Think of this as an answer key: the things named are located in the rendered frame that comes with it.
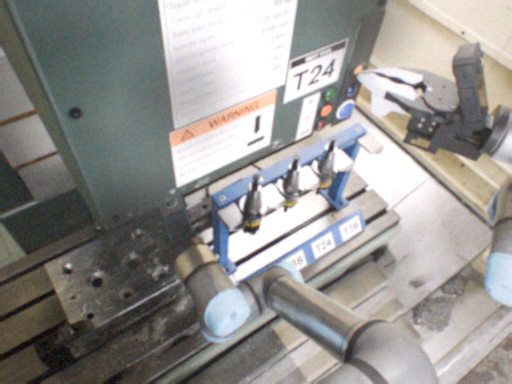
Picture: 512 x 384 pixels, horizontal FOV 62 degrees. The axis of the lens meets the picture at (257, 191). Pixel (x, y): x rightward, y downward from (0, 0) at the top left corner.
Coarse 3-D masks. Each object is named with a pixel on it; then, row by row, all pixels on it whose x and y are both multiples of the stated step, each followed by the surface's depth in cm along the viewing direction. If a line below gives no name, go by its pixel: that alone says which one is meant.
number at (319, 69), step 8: (336, 56) 58; (312, 64) 56; (320, 64) 57; (328, 64) 58; (336, 64) 59; (312, 72) 57; (320, 72) 58; (328, 72) 59; (312, 80) 58; (320, 80) 60
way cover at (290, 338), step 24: (336, 288) 139; (360, 288) 141; (384, 288) 144; (360, 312) 137; (384, 312) 138; (264, 336) 126; (288, 336) 126; (240, 360) 122; (264, 360) 122; (288, 360) 123; (312, 360) 124
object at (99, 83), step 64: (0, 0) 31; (64, 0) 32; (128, 0) 35; (320, 0) 48; (384, 0) 55; (64, 64) 36; (128, 64) 40; (64, 128) 41; (128, 128) 45; (128, 192) 53
